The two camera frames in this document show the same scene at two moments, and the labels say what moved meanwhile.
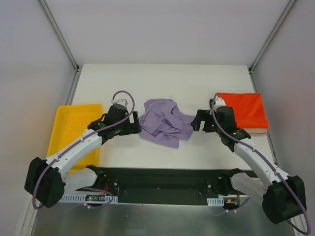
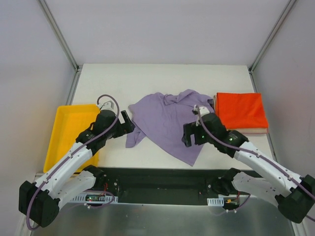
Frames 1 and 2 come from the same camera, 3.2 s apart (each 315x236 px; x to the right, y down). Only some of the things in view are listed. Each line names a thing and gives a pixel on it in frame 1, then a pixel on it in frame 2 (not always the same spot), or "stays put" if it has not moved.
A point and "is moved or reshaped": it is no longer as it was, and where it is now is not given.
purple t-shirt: (163, 123) is moved or reshaped
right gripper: (200, 120) → (193, 134)
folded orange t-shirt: (249, 107) stays put
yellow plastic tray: (71, 123) stays put
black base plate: (161, 185) stays put
